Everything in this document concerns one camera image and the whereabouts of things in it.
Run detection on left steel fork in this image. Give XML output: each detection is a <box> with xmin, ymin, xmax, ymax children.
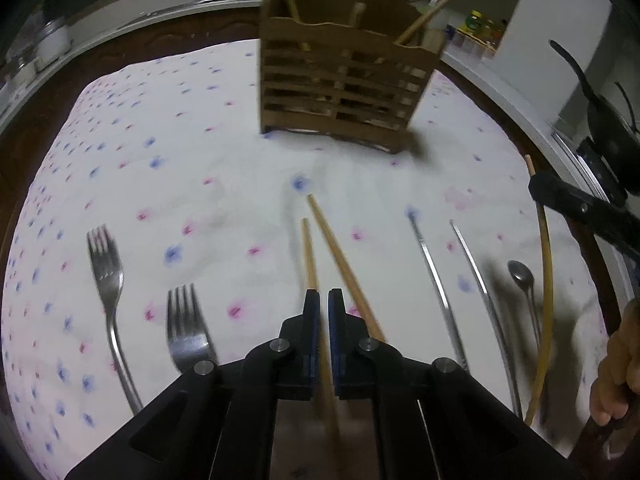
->
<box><xmin>87</xmin><ymin>226</ymin><xmax>143</xmax><ymax>415</ymax></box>

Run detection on floral white tablecloth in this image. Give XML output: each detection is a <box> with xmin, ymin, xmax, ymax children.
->
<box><xmin>0</xmin><ymin>38</ymin><xmax>609</xmax><ymax>480</ymax></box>

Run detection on right steel fork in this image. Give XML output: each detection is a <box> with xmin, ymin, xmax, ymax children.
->
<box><xmin>166</xmin><ymin>283</ymin><xmax>218</xmax><ymax>373</ymax></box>

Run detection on small steel spoon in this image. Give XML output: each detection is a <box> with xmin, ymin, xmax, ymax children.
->
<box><xmin>506</xmin><ymin>260</ymin><xmax>541</xmax><ymax>348</ymax></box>

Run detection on black wok with handle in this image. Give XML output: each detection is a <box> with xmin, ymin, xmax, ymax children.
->
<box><xmin>549</xmin><ymin>40</ymin><xmax>639</xmax><ymax>207</ymax></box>

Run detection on wooden slatted utensil holder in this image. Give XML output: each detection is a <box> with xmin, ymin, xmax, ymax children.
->
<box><xmin>259</xmin><ymin>0</ymin><xmax>445</xmax><ymax>153</ymax></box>

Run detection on yellow oil bottles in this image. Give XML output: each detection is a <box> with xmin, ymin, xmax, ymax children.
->
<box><xmin>463</xmin><ymin>10</ymin><xmax>508</xmax><ymax>48</ymax></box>

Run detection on steel fork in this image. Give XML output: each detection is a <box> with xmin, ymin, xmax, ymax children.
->
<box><xmin>166</xmin><ymin>283</ymin><xmax>218</xmax><ymax>373</ymax></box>
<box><xmin>87</xmin><ymin>226</ymin><xmax>143</xmax><ymax>415</ymax></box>

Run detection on person's right hand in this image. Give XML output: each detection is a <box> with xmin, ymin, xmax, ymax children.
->
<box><xmin>589</xmin><ymin>299</ymin><xmax>640</xmax><ymax>426</ymax></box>

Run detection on bamboo chopstick pair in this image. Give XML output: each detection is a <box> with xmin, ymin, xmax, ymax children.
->
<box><xmin>307</xmin><ymin>194</ymin><xmax>386</xmax><ymax>342</ymax></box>
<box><xmin>300</xmin><ymin>218</ymin><xmax>342</xmax><ymax>470</ymax></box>

